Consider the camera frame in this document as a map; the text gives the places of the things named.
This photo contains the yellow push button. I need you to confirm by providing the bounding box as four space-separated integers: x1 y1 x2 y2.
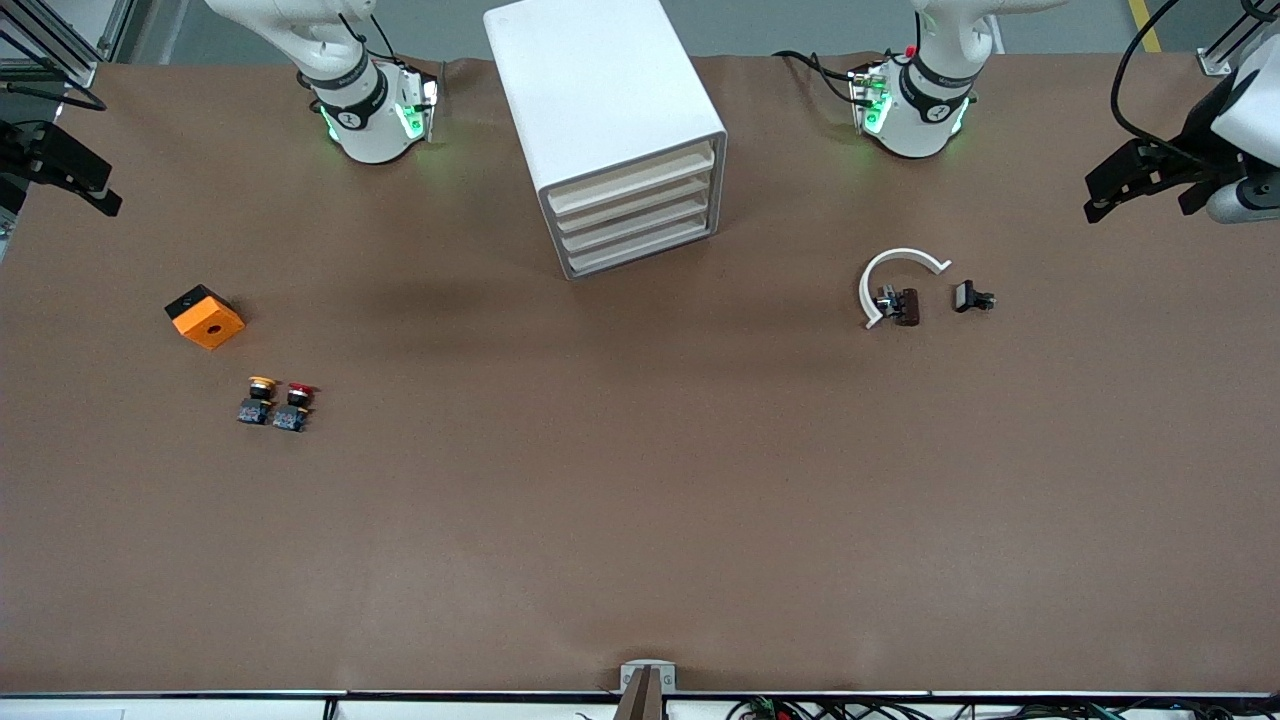
238 375 279 426

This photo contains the aluminium frame profile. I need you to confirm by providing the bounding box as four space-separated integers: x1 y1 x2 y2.
0 0 136 89
1197 0 1280 76

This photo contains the brown camera post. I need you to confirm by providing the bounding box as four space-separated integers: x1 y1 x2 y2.
612 668 666 720

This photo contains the red push button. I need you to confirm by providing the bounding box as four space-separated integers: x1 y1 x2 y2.
272 382 319 433

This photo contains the white semicircular clamp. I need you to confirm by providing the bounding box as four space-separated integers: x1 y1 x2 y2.
860 247 953 331

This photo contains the black arm base cable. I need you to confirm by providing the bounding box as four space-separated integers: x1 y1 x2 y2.
775 50 876 106
338 8 401 63

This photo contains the orange black button enclosure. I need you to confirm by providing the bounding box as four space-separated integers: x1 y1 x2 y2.
165 284 246 351

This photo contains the grey metal bracket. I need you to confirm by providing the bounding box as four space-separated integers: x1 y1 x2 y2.
620 660 678 693

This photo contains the black cable bundle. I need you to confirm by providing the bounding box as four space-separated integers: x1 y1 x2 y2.
725 697 1241 720

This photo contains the brown table mat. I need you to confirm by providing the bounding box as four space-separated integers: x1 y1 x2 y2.
0 55 1280 693

